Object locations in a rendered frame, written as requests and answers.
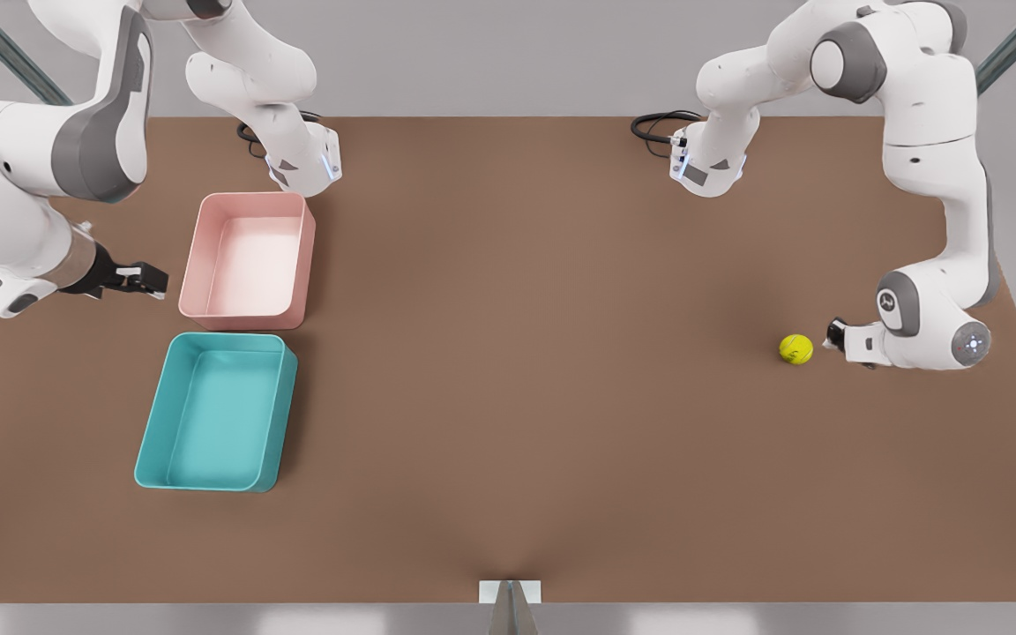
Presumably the pink rectangular tray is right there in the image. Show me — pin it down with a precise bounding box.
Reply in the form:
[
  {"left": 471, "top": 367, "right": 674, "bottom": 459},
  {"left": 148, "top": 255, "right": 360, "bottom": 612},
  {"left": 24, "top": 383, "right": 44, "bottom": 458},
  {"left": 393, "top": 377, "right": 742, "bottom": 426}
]
[{"left": 178, "top": 191, "right": 317, "bottom": 332}]

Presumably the teal rectangular tray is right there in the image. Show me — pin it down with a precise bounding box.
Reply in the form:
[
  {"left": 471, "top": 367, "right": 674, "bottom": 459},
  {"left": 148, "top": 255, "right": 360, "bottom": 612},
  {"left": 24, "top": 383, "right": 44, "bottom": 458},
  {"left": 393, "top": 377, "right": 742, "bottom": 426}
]
[{"left": 134, "top": 332, "right": 299, "bottom": 493}]

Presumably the black cable loop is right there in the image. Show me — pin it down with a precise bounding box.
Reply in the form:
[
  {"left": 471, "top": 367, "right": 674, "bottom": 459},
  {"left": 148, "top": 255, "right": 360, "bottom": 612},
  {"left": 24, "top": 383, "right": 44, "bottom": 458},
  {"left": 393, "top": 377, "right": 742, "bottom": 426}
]
[
  {"left": 631, "top": 110, "right": 705, "bottom": 160},
  {"left": 236, "top": 110, "right": 324, "bottom": 161}
]

